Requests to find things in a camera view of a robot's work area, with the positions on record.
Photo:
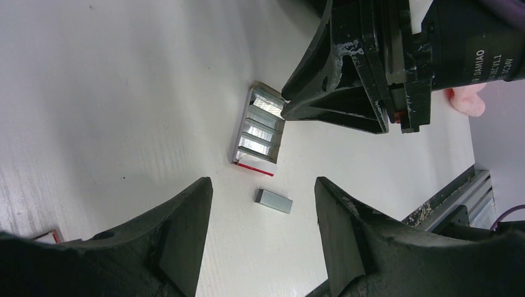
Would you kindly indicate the pink cloth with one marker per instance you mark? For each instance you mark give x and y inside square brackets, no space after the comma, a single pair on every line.
[466,99]

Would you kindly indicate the closed red white staple box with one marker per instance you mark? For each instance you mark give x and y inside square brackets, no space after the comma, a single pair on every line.
[53,236]

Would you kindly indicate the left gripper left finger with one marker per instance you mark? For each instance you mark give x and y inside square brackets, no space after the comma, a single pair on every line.
[158,253]

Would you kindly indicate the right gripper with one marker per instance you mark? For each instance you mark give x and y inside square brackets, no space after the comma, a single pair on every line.
[454,44]

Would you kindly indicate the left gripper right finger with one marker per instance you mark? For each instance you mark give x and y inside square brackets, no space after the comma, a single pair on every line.
[455,261]

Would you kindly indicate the box of staples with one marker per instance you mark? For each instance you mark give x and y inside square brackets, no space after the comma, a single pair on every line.
[257,143]

